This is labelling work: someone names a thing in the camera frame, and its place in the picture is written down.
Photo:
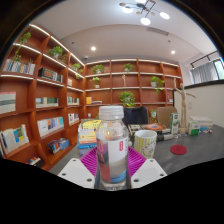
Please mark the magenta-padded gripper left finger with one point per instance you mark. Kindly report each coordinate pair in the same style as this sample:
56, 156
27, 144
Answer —
75, 171

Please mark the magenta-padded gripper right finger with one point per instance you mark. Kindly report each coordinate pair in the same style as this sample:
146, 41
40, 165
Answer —
148, 171

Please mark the clear plastic water bottle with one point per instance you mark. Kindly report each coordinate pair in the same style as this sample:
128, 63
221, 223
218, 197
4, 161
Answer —
112, 150

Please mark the yellow striped cartoon mug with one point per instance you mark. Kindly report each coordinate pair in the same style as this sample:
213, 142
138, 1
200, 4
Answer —
145, 143

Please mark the flat round red coaster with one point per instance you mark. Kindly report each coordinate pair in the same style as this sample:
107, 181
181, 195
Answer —
178, 149

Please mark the stack of colourful books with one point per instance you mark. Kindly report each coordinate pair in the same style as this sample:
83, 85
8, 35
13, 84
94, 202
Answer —
87, 135

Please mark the black and white marker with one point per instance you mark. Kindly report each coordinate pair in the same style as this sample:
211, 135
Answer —
165, 137

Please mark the book with orange nebula cover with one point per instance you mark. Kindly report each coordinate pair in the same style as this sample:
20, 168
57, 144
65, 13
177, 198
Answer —
154, 127

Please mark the tall green white carton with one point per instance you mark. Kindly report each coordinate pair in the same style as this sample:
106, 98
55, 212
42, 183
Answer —
174, 122

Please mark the black office chair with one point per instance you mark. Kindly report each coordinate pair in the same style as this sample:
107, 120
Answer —
135, 116

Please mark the small green white box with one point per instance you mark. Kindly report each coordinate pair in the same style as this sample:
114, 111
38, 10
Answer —
193, 128

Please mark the wooden artist mannequin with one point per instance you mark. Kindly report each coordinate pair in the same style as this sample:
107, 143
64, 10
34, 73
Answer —
182, 106

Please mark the flat white boxes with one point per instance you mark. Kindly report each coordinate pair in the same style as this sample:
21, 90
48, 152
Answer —
204, 121

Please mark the wooden bookshelf unit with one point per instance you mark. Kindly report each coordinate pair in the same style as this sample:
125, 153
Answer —
50, 100

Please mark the window with grey blind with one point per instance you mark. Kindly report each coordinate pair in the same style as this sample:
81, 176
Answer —
205, 71

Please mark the ceiling air vent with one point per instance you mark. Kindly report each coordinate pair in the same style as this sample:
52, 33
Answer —
157, 31

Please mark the branched ceiling lamp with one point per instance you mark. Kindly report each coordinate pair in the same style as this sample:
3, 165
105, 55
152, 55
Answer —
145, 11

